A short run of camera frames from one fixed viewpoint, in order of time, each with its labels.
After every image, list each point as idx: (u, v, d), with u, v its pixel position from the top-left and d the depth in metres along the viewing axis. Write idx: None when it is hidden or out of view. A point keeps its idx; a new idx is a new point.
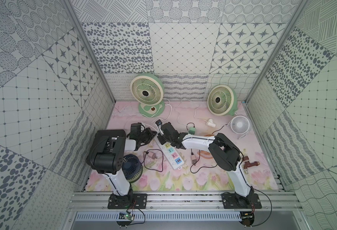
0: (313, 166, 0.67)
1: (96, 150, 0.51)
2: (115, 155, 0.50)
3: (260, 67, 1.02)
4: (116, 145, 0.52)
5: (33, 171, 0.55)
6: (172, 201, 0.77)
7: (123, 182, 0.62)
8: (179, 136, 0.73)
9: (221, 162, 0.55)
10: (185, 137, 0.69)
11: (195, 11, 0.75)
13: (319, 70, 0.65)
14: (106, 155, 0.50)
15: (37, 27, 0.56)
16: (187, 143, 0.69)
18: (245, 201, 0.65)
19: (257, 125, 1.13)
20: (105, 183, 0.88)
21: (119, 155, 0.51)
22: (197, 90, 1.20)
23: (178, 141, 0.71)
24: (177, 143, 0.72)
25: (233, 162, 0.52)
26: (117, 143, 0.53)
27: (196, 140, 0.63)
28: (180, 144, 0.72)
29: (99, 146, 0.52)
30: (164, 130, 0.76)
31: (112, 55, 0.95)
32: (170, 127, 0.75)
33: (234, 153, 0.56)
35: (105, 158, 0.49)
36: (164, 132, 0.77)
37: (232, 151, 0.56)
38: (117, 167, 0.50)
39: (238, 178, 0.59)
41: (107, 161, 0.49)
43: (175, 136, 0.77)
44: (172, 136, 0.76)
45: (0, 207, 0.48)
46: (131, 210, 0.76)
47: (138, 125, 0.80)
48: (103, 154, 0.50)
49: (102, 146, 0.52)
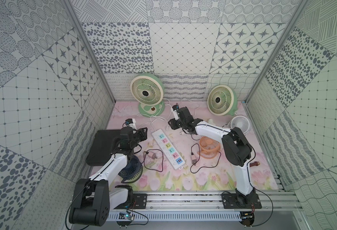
0: (313, 166, 0.67)
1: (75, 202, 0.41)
2: (95, 215, 0.40)
3: (260, 67, 1.02)
4: (96, 196, 0.41)
5: (33, 171, 0.55)
6: (172, 201, 0.77)
7: (118, 196, 0.57)
8: (194, 120, 0.74)
9: (231, 155, 0.55)
10: (199, 123, 0.70)
11: (195, 11, 0.75)
13: (319, 70, 0.65)
14: (87, 211, 0.40)
15: (37, 27, 0.56)
16: (200, 131, 0.70)
18: (244, 199, 0.66)
19: (257, 125, 1.13)
20: (119, 176, 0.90)
21: (101, 210, 0.40)
22: (197, 90, 1.20)
23: (191, 125, 0.74)
24: (190, 127, 0.73)
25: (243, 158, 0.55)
26: (96, 194, 0.41)
27: (211, 130, 0.63)
28: (192, 128, 0.73)
29: (77, 198, 0.41)
30: (180, 113, 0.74)
31: (112, 55, 0.95)
32: (186, 112, 0.76)
33: (246, 149, 0.55)
35: (86, 217, 0.40)
36: (180, 115, 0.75)
37: (246, 147, 0.56)
38: (102, 221, 0.41)
39: (243, 174, 0.59)
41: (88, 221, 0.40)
43: (189, 120, 0.78)
44: (186, 119, 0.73)
45: (0, 207, 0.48)
46: (131, 210, 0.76)
47: (129, 129, 0.66)
48: (84, 209, 0.41)
49: (80, 200, 0.41)
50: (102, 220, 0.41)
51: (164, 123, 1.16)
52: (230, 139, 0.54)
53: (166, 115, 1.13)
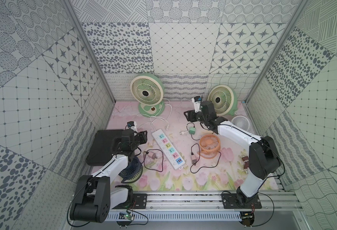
0: (313, 166, 0.67)
1: (77, 198, 0.41)
2: (96, 212, 0.40)
3: (260, 67, 1.02)
4: (98, 192, 0.42)
5: (33, 171, 0.55)
6: (172, 201, 0.77)
7: (119, 195, 0.58)
8: (217, 118, 0.68)
9: (256, 165, 0.49)
10: (224, 124, 0.63)
11: (195, 11, 0.75)
13: (319, 70, 0.65)
14: (88, 208, 0.41)
15: (37, 27, 0.56)
16: (222, 132, 0.64)
18: (243, 197, 0.66)
19: (257, 125, 1.13)
20: (119, 176, 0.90)
21: (102, 207, 0.41)
22: (197, 90, 1.20)
23: (214, 123, 0.67)
24: (211, 125, 0.67)
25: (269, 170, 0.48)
26: (97, 190, 0.42)
27: (237, 133, 0.56)
28: (214, 127, 0.67)
29: (79, 194, 0.42)
30: (203, 108, 0.72)
31: (112, 55, 0.95)
32: (211, 107, 0.69)
33: (276, 163, 0.49)
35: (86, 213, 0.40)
36: (203, 109, 0.73)
37: (275, 161, 0.49)
38: (102, 218, 0.41)
39: (256, 183, 0.56)
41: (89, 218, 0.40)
43: (212, 118, 0.72)
44: (209, 115, 0.70)
45: (0, 207, 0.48)
46: (131, 210, 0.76)
47: (130, 131, 0.68)
48: (85, 205, 0.41)
49: (82, 196, 0.41)
50: (102, 217, 0.41)
51: (164, 123, 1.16)
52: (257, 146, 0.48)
53: (166, 115, 1.13)
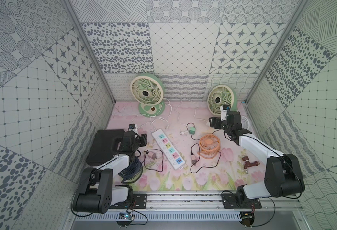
0: (313, 166, 0.67)
1: (79, 189, 0.42)
2: (98, 202, 0.41)
3: (260, 67, 1.02)
4: (101, 183, 0.43)
5: (33, 171, 0.55)
6: (172, 201, 0.77)
7: (119, 191, 0.58)
8: (241, 129, 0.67)
9: (272, 180, 0.45)
10: (247, 136, 0.61)
11: (195, 11, 0.75)
13: (319, 70, 0.65)
14: (90, 199, 0.41)
15: (37, 27, 0.56)
16: (243, 143, 0.62)
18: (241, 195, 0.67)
19: (257, 125, 1.13)
20: (119, 176, 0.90)
21: (105, 197, 0.42)
22: (197, 90, 1.20)
23: (236, 133, 0.65)
24: (233, 134, 0.67)
25: (286, 192, 0.44)
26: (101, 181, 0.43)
27: (257, 145, 0.54)
28: (235, 137, 0.66)
29: (82, 184, 0.43)
30: (230, 116, 0.71)
31: (112, 55, 0.95)
32: (237, 117, 0.69)
33: (296, 186, 0.44)
35: (89, 203, 0.41)
36: (229, 119, 0.72)
37: (295, 183, 0.44)
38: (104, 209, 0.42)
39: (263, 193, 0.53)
41: (91, 208, 0.41)
43: (236, 128, 0.71)
44: (233, 125, 0.70)
45: (0, 207, 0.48)
46: (131, 210, 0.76)
47: (132, 133, 0.71)
48: (87, 196, 0.42)
49: (85, 187, 0.43)
50: (104, 208, 0.42)
51: (164, 123, 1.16)
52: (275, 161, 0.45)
53: (166, 115, 1.13)
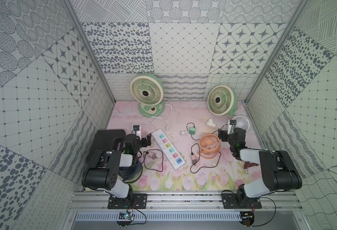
0: (313, 166, 0.67)
1: (90, 165, 0.47)
2: (106, 175, 0.45)
3: (260, 67, 1.02)
4: (109, 160, 0.48)
5: (33, 171, 0.55)
6: (172, 201, 0.77)
7: (122, 186, 0.61)
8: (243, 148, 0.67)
9: (266, 172, 0.47)
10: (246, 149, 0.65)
11: (195, 11, 0.75)
13: (319, 70, 0.65)
14: (98, 173, 0.45)
15: (37, 28, 0.56)
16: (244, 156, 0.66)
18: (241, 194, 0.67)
19: (257, 125, 1.13)
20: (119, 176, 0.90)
21: (112, 172, 0.46)
22: (197, 90, 1.20)
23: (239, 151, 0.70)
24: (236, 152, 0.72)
25: (281, 184, 0.45)
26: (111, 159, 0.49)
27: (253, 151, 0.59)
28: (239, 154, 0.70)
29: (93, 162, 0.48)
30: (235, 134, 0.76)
31: (112, 55, 0.95)
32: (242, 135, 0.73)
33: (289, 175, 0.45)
35: (96, 177, 0.45)
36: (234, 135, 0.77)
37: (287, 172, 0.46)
38: (110, 185, 0.45)
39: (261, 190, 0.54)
41: (98, 181, 0.44)
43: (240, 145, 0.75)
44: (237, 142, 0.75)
45: (0, 207, 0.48)
46: (131, 210, 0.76)
47: (133, 136, 0.73)
48: (95, 172, 0.46)
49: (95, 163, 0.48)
50: (111, 184, 0.45)
51: (164, 123, 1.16)
52: (267, 157, 0.49)
53: (166, 115, 1.13)
